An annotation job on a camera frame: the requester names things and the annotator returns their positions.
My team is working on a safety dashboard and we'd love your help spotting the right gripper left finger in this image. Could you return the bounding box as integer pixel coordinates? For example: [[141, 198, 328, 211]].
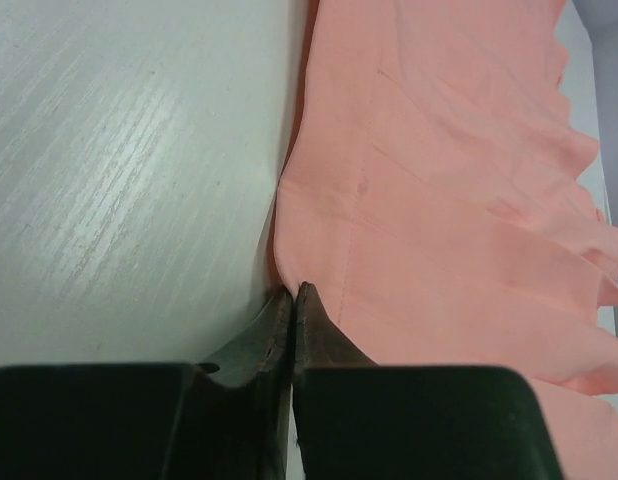
[[196, 288, 294, 392]]

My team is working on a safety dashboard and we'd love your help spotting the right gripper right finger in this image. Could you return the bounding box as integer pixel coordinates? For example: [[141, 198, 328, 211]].
[[294, 282, 376, 370]]

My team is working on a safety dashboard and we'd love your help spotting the pink pleated skirt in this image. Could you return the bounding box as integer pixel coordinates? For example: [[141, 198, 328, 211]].
[[274, 1, 618, 479]]

